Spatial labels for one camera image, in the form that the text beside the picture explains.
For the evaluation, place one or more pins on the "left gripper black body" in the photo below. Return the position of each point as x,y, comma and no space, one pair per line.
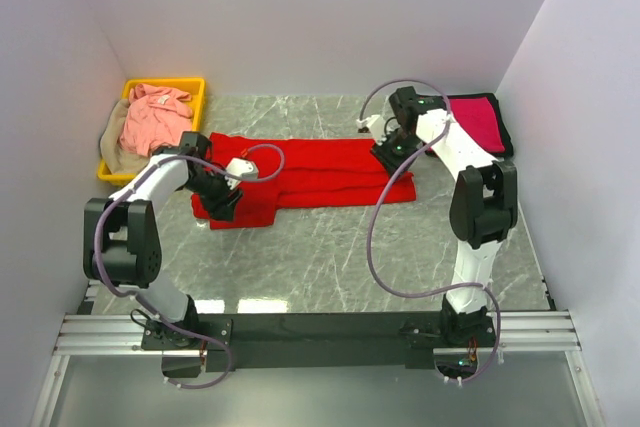
213,190

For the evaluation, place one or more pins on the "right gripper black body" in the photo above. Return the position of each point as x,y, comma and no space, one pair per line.
396,148

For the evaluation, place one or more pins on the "red t-shirt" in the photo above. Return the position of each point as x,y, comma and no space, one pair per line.
317,173

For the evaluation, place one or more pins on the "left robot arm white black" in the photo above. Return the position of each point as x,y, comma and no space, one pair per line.
122,247

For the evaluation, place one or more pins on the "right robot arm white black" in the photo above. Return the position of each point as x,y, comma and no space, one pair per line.
484,206

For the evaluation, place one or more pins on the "folded magenta t-shirt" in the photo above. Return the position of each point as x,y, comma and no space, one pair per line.
477,117

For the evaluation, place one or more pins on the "pink shirt in bin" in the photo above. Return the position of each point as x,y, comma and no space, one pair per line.
157,116

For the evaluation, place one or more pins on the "beige shirt in bin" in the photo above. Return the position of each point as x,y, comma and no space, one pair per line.
117,159

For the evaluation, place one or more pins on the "yellow plastic bin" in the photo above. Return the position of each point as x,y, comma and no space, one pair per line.
195,86

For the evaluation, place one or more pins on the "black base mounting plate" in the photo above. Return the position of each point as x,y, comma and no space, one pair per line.
289,340

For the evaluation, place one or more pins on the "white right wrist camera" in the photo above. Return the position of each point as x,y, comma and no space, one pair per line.
375,126

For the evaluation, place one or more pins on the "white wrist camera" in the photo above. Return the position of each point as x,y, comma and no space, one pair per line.
375,126
239,169

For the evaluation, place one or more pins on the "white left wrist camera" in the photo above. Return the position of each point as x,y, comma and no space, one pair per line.
239,169

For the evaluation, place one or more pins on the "aluminium frame rail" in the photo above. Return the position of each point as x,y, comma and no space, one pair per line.
529,331

